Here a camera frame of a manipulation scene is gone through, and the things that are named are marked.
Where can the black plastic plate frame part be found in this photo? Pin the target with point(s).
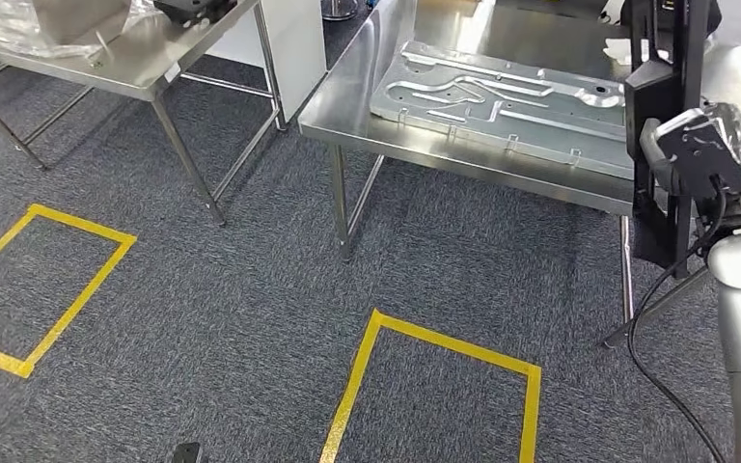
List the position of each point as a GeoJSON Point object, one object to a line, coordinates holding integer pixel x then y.
{"type": "Point", "coordinates": [648, 96]}

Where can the white crumpled tissue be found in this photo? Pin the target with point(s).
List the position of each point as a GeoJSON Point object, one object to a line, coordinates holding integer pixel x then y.
{"type": "Point", "coordinates": [620, 51]}

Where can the stainless steel table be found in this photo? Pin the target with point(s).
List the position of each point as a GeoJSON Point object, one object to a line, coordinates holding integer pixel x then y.
{"type": "Point", "coordinates": [140, 57]}
{"type": "Point", "coordinates": [351, 115]}

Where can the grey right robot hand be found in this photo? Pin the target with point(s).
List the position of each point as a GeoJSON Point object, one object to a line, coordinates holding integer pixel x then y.
{"type": "Point", "coordinates": [738, 134]}

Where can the black robot foot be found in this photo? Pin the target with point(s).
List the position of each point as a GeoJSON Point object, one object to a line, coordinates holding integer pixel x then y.
{"type": "Point", "coordinates": [188, 454]}

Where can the white panel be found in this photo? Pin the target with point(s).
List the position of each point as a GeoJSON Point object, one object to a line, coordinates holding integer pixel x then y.
{"type": "Point", "coordinates": [294, 51]}

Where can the machined aluminium fixture plate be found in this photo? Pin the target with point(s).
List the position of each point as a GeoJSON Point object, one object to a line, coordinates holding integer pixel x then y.
{"type": "Point", "coordinates": [505, 121]}

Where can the stack of black frame parts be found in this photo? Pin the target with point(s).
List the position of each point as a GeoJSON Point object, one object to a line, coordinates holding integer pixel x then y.
{"type": "Point", "coordinates": [191, 9]}

